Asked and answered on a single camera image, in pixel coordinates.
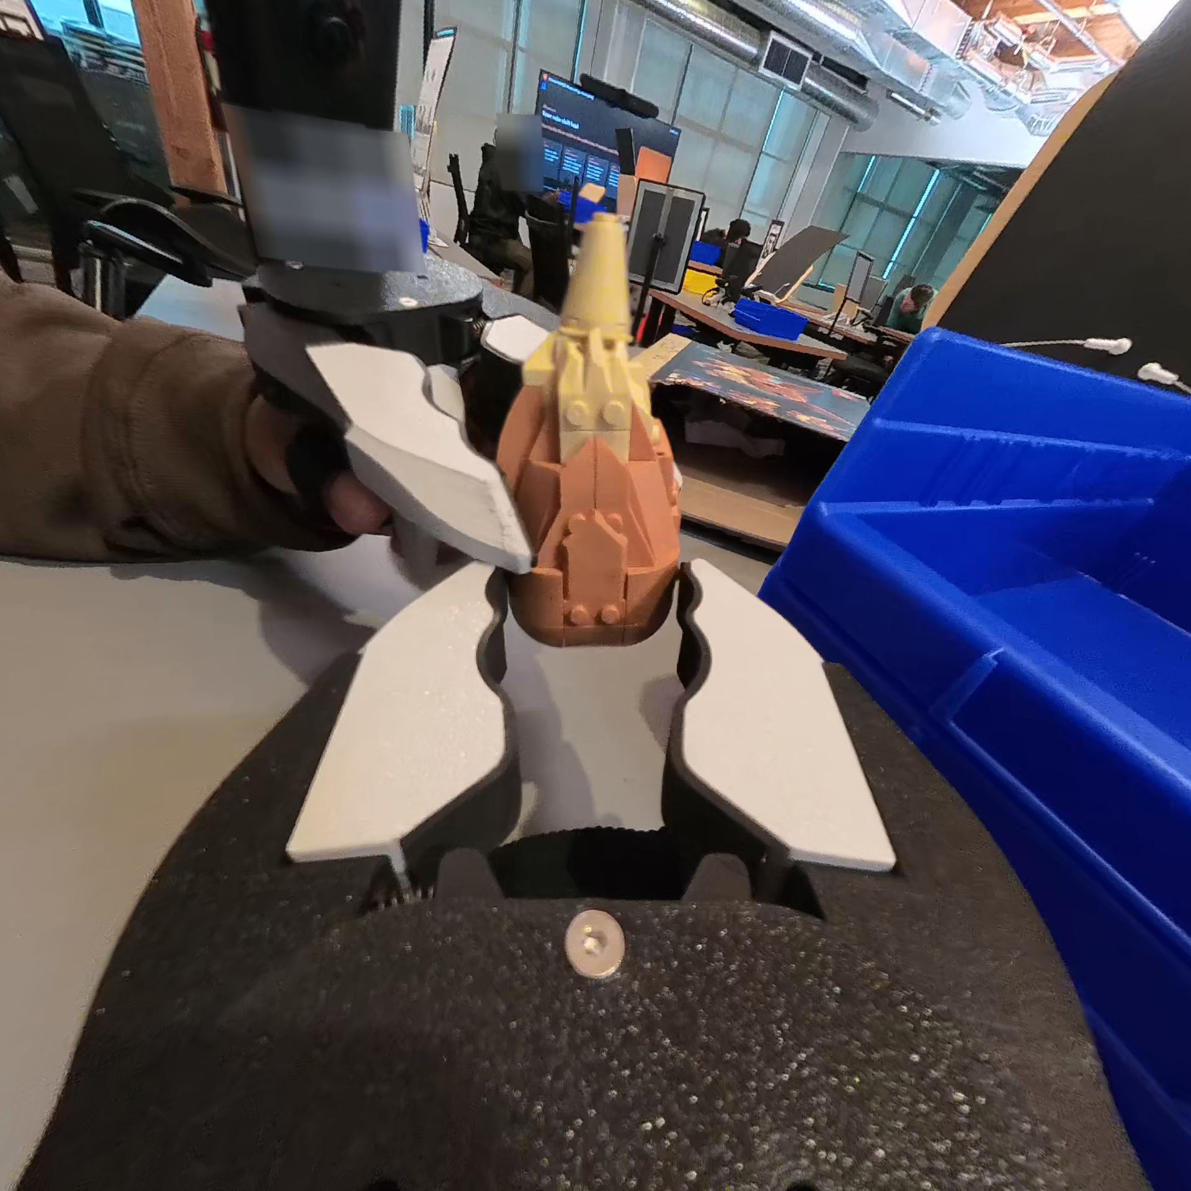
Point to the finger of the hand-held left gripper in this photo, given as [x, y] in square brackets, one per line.
[517, 336]
[419, 447]

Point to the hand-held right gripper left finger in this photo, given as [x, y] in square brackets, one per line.
[401, 745]

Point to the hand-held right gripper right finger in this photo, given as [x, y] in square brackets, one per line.
[782, 745]

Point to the orange and tan toy segment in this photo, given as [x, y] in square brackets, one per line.
[596, 521]

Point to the person's left forearm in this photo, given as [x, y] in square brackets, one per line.
[121, 419]

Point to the person's left hand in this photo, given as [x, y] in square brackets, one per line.
[359, 509]

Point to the black board on stand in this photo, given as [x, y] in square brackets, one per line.
[666, 223]

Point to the wooden edged work table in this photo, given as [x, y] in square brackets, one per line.
[708, 315]

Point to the yellow storage bin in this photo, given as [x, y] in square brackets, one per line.
[703, 281]

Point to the blue storage bin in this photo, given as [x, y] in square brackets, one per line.
[768, 318]

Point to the blue plastic bin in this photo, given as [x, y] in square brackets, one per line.
[978, 577]

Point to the cardboard toy box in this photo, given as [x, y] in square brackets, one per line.
[772, 390]

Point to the black office chair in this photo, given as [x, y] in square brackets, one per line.
[56, 121]

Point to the black panel with wooden rim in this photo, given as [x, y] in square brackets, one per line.
[1098, 214]

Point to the wall television screen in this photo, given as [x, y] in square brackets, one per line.
[596, 139]

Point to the silver ventilation duct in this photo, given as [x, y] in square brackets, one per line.
[837, 102]

